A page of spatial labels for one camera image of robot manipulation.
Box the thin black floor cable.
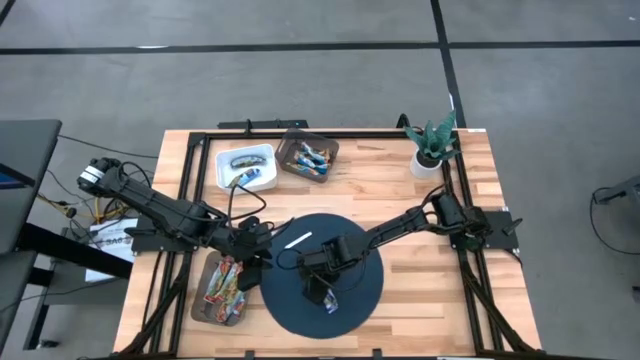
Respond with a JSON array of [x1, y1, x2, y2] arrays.
[[56, 133, 160, 161]]

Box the white printed cardboard box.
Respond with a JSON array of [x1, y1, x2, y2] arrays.
[[83, 217, 139, 284]]

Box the black aluminium table frame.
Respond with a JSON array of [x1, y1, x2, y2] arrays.
[[114, 128, 539, 360]]

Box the grey translucent plastic bin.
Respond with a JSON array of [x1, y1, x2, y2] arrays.
[[189, 249, 251, 329], [274, 128, 341, 184]]

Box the monitor with blue screen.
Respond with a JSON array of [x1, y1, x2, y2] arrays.
[[0, 162, 37, 191]]

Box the green plant in white pot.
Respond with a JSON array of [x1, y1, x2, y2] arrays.
[[403, 109, 459, 180]]

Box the white stick on plate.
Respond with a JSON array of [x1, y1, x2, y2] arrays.
[[283, 230, 314, 250]]

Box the dark grey desk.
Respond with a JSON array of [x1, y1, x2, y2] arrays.
[[0, 118, 134, 351]]

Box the black looping floor cable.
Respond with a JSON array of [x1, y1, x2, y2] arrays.
[[588, 187, 640, 257]]

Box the round dark blue woven mat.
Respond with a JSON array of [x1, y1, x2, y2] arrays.
[[259, 213, 386, 340]]

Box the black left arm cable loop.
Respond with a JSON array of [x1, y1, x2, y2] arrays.
[[226, 183, 269, 227]]

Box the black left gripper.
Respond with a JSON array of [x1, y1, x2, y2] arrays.
[[227, 215, 276, 293]]

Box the granola bar blue ends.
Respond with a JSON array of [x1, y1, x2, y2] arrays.
[[230, 155, 268, 170], [322, 289, 341, 316], [228, 167, 263, 189]]

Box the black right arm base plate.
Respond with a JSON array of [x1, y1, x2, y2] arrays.
[[448, 209, 524, 252]]

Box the grey metal stand leg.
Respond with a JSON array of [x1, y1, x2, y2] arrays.
[[593, 173, 640, 204]]

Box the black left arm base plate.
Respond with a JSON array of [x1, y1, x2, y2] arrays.
[[124, 213, 202, 254]]

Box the granola bar red wrapper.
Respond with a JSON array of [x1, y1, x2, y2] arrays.
[[221, 260, 245, 301], [204, 256, 233, 305], [215, 292, 247, 324]]

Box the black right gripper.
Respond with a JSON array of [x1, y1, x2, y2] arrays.
[[298, 249, 338, 306]]

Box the yellow cable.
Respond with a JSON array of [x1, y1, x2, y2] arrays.
[[89, 177, 138, 224]]

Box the white plastic bin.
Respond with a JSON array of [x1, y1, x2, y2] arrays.
[[215, 143, 279, 195]]

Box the black bar with blue light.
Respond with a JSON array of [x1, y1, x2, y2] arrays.
[[216, 118, 310, 131]]

